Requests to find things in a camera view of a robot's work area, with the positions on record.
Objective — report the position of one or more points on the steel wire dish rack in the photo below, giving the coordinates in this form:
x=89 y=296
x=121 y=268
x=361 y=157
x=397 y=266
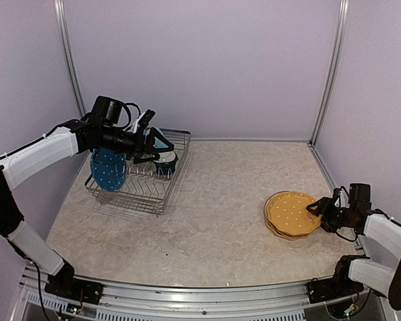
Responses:
x=146 y=189

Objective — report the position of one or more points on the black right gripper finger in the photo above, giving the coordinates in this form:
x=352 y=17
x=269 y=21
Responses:
x=317 y=211
x=320 y=204

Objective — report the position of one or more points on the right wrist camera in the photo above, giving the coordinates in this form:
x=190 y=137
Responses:
x=340 y=197

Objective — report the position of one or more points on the yellow polka dot plate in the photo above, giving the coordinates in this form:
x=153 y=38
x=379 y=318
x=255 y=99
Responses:
x=287 y=237

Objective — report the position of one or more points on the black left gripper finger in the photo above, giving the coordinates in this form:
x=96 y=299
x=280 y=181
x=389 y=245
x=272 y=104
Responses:
x=146 y=158
x=169 y=149

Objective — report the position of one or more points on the aluminium frame post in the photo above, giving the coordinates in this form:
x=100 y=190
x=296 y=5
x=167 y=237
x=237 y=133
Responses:
x=332 y=70
x=64 y=35

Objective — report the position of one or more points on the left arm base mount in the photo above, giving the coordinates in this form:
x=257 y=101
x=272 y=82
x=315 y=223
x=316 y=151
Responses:
x=82 y=291

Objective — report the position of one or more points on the blue plate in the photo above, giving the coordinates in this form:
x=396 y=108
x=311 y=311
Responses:
x=108 y=169

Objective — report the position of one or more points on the light blue faceted cup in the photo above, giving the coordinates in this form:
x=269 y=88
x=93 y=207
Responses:
x=156 y=139

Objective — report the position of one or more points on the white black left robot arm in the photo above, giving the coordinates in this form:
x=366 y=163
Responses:
x=95 y=131

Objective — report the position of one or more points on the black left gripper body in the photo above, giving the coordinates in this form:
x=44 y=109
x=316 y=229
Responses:
x=139 y=148

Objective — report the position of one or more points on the cream bird pattern plate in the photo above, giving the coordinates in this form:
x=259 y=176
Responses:
x=270 y=227

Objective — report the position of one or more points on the front aluminium rail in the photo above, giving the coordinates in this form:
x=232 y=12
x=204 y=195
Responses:
x=126 y=301

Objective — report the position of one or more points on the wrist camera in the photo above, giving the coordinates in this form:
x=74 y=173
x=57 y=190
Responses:
x=141 y=123
x=340 y=197

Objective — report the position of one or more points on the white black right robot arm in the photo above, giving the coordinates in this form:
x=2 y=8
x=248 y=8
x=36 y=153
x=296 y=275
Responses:
x=352 y=208

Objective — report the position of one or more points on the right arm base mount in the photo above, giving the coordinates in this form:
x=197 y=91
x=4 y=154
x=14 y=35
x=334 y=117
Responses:
x=328 y=289

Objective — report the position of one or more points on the left aluminium frame post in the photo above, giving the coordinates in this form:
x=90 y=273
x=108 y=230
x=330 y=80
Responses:
x=64 y=35

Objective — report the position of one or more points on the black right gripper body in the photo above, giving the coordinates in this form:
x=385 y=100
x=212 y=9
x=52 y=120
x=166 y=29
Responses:
x=333 y=219

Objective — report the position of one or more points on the right aluminium frame post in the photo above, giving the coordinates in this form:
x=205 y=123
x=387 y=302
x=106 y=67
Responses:
x=332 y=70

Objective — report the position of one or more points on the teal and white bowl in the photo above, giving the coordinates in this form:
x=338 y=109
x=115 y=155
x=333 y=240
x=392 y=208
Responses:
x=166 y=164

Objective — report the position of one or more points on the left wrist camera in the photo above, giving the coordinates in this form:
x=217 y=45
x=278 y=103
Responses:
x=141 y=123

